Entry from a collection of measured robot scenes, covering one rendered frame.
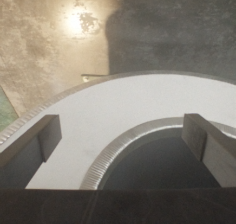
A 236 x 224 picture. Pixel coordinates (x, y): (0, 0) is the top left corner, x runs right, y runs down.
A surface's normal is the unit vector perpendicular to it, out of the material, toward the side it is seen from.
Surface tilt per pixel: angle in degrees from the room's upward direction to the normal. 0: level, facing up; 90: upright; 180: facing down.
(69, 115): 90
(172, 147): 8
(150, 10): 0
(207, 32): 0
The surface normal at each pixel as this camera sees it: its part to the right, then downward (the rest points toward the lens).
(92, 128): 0.00, -0.75
